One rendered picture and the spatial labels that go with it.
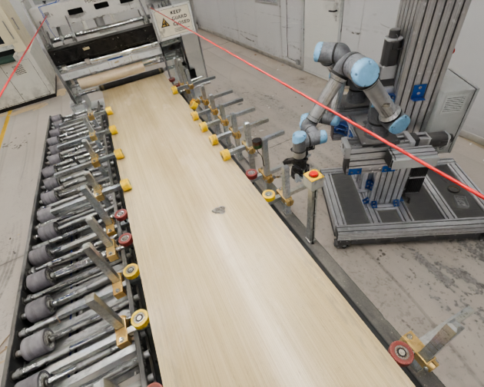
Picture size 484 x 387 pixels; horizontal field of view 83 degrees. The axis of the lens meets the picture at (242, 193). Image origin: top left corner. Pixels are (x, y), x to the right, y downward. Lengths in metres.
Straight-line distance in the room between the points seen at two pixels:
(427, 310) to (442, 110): 1.36
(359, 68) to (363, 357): 1.21
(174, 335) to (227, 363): 0.26
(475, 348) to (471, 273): 0.56
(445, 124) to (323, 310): 1.51
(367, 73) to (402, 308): 1.65
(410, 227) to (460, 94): 1.02
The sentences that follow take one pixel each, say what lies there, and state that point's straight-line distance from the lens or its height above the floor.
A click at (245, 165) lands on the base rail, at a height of 0.70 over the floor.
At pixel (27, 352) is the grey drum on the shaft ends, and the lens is 1.77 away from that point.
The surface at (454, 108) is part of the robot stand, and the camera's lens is 2.24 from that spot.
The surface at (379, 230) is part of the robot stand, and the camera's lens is 2.47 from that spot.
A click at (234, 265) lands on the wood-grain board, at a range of 1.42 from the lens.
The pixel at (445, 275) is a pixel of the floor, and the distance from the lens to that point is 2.68.
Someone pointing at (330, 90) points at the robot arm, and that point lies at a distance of 1.64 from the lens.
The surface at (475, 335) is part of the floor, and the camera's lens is 2.52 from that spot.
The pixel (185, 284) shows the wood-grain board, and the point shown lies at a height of 0.90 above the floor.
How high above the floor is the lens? 2.09
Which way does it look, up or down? 43 degrees down
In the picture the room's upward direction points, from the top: 11 degrees counter-clockwise
